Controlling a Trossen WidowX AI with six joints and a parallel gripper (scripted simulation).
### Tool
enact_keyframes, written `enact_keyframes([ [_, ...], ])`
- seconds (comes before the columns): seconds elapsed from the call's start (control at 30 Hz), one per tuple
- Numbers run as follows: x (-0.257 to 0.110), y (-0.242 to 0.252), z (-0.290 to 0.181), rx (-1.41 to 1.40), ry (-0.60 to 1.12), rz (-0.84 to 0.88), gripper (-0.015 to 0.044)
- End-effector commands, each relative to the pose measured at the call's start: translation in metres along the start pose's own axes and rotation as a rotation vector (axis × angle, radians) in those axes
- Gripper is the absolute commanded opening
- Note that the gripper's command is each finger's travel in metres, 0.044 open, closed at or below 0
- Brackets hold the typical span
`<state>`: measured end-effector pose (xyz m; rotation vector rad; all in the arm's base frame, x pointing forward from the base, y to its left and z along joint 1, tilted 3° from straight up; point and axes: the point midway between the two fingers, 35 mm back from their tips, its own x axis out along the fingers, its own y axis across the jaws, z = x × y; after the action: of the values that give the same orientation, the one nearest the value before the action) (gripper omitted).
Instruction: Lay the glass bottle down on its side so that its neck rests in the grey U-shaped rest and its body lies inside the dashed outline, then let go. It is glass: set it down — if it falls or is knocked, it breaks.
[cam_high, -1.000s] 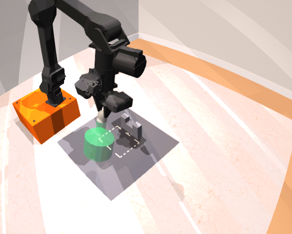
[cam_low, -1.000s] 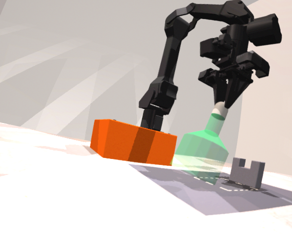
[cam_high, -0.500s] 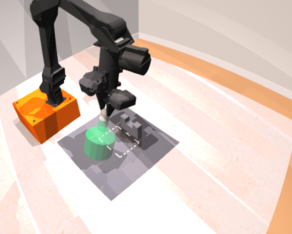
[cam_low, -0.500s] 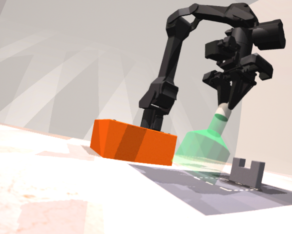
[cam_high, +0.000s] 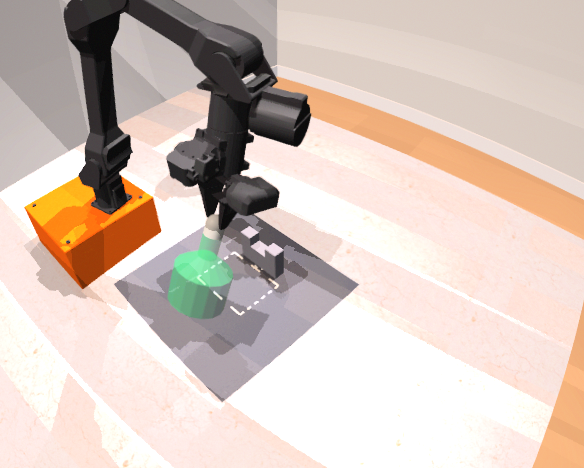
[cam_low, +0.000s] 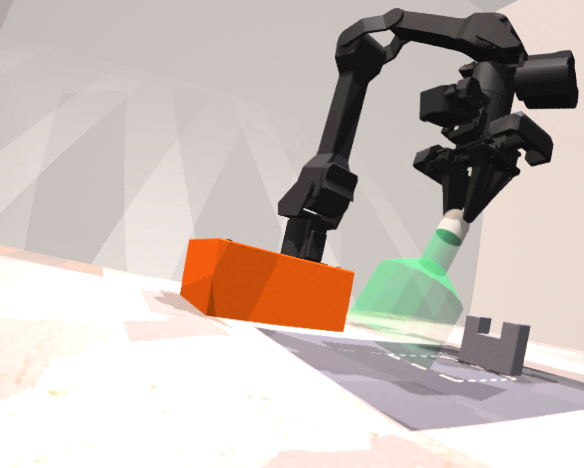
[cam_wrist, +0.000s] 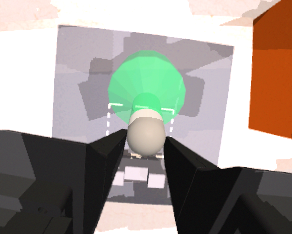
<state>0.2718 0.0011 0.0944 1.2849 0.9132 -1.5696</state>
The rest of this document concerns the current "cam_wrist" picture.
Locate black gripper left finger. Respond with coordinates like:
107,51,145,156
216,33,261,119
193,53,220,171
0,129,127,234

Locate grey flat mat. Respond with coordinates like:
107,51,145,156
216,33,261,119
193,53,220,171
52,24,234,206

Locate green glass bottle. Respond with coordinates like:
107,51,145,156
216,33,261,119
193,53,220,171
108,50,186,156

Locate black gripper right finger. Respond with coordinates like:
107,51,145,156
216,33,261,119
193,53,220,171
163,136,292,234

